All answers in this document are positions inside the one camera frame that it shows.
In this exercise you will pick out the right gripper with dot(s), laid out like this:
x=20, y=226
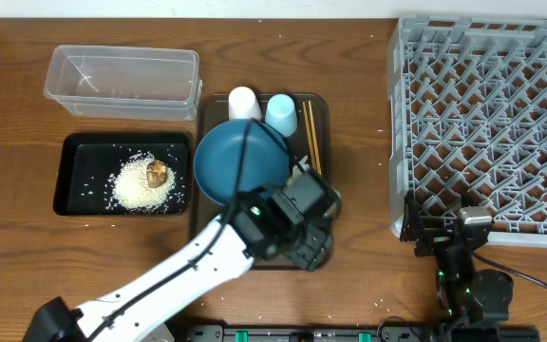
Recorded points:
x=414, y=229

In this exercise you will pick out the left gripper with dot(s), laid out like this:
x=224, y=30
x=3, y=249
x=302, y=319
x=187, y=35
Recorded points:
x=317, y=252

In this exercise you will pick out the brown food scrap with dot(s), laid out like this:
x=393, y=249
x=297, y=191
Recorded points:
x=156, y=173

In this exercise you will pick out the white tissue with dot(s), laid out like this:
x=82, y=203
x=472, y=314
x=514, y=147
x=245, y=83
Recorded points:
x=297, y=170

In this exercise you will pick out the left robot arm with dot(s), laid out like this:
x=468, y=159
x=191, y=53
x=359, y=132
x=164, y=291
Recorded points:
x=255, y=225

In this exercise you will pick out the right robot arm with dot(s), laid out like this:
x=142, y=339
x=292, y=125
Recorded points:
x=477, y=300

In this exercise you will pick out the grey dishwasher rack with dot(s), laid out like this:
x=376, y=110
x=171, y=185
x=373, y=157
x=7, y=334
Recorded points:
x=468, y=99

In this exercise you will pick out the wooden chopstick right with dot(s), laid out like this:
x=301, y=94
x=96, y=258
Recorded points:
x=315, y=145

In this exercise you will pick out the wooden chopstick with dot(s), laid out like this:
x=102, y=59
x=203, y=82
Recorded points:
x=309, y=137
x=315, y=145

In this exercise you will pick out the light blue plastic cup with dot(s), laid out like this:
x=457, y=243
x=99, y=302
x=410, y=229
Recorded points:
x=281, y=114

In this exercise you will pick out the dark blue plate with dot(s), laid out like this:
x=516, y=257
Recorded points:
x=239, y=155

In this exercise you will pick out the wooden chopstick left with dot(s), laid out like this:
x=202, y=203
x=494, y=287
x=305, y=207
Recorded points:
x=309, y=137

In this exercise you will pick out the white plastic cup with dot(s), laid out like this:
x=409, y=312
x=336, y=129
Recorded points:
x=243, y=104

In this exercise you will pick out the dark brown serving tray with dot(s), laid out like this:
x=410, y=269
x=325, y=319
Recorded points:
x=215, y=111

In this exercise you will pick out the black rectangular tray bin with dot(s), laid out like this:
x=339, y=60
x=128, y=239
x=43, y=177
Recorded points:
x=77, y=143

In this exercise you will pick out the clear plastic bin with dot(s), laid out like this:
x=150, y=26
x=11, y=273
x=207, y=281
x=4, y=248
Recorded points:
x=141, y=83

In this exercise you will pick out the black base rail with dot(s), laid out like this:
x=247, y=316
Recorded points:
x=218, y=333

